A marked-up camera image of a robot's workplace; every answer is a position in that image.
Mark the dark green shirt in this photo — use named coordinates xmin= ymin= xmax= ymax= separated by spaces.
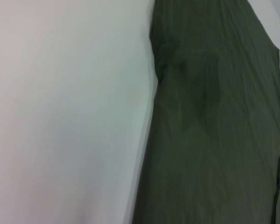
xmin=130 ymin=0 xmax=280 ymax=224

